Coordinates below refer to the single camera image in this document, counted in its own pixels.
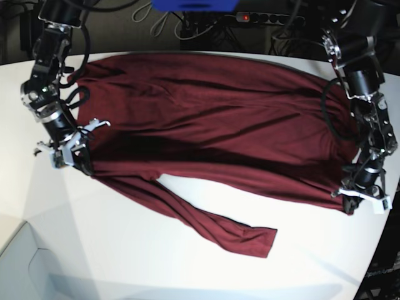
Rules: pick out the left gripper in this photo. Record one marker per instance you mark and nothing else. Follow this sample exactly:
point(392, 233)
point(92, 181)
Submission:
point(364, 183)

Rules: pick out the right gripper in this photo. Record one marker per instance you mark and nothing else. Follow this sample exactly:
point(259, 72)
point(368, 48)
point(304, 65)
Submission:
point(74, 147)

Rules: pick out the dark red t-shirt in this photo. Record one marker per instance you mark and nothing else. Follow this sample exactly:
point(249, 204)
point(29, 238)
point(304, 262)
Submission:
point(255, 126)

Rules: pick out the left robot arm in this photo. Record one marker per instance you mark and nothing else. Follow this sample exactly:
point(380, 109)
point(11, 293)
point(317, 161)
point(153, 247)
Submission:
point(350, 34)

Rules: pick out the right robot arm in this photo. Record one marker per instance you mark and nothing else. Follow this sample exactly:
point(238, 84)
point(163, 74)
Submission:
point(41, 92)

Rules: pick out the white bin corner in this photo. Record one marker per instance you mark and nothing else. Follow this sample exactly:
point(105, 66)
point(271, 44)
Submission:
point(23, 272)

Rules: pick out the black box on floor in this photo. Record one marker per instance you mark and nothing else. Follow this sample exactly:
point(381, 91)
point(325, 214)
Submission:
point(28, 28)

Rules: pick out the blue box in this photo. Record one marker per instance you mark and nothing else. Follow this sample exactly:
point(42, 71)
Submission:
point(195, 5)

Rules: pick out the black power strip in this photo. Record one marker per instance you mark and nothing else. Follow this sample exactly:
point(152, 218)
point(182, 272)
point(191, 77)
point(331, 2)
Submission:
point(262, 18)

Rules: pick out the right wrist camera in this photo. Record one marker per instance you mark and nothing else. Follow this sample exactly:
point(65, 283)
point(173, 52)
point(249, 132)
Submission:
point(57, 160)

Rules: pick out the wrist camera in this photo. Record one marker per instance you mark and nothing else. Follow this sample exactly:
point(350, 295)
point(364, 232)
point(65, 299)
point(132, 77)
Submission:
point(380, 206)
point(57, 160)

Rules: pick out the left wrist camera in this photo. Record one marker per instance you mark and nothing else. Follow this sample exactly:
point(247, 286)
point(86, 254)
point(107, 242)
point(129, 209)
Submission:
point(380, 206)

